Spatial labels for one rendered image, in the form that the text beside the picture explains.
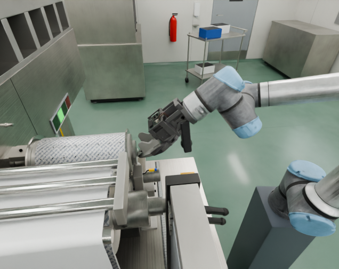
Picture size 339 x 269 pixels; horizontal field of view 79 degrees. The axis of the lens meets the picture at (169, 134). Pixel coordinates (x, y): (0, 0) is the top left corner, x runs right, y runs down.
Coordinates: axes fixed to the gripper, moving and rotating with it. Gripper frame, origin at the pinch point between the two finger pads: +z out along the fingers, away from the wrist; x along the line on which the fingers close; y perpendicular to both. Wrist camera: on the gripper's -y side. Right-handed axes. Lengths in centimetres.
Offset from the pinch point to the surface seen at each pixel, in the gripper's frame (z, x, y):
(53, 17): 12, -69, 48
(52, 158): 14.0, 5.8, 19.9
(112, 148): 1.6, 4.7, 10.6
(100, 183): -10.9, 29.7, 20.0
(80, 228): -8.3, 34.7, 19.9
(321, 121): -113, -174, -257
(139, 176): 2.8, 7.0, -1.1
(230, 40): -110, -450, -189
